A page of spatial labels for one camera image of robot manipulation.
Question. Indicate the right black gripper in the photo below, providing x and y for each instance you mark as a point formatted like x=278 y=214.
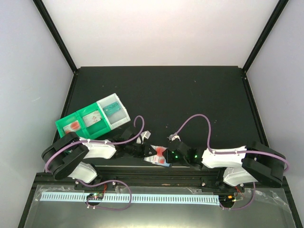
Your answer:
x=169 y=157

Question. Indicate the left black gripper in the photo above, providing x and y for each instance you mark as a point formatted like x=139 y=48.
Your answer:
x=145 y=152

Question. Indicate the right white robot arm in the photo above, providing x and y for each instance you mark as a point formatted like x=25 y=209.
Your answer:
x=254 y=162

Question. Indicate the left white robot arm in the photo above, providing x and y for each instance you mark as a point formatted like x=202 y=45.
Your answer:
x=65 y=158

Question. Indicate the teal VIP card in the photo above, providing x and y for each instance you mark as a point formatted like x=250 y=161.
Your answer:
x=111 y=109

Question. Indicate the white floral card in bin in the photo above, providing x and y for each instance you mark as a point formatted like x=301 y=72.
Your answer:
x=92 y=118

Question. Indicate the red circle card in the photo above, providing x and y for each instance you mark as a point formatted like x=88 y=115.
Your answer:
x=72 y=127

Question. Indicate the clear white bin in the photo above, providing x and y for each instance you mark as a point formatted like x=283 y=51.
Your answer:
x=117 y=119

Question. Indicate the green divided bin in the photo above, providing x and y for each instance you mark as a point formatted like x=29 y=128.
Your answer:
x=92 y=132

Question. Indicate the small circuit board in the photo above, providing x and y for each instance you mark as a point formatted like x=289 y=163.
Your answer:
x=95 y=196

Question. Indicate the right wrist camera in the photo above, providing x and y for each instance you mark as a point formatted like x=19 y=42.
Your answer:
x=173 y=137

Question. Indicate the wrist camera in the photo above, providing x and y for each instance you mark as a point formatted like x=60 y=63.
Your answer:
x=173 y=137
x=144 y=135

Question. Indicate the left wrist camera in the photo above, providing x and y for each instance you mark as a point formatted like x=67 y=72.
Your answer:
x=144 y=135

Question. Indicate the black aluminium rail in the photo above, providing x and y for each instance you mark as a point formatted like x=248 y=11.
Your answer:
x=160 y=176

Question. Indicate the white slotted cable duct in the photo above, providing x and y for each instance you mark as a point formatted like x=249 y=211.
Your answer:
x=133 y=198

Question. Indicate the left black frame post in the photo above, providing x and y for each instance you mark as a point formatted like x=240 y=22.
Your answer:
x=55 y=33

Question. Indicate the black frame post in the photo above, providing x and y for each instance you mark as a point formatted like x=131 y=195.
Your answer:
x=275 y=15
x=55 y=33

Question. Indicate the right black frame post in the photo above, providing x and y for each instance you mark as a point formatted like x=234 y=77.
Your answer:
x=275 y=15

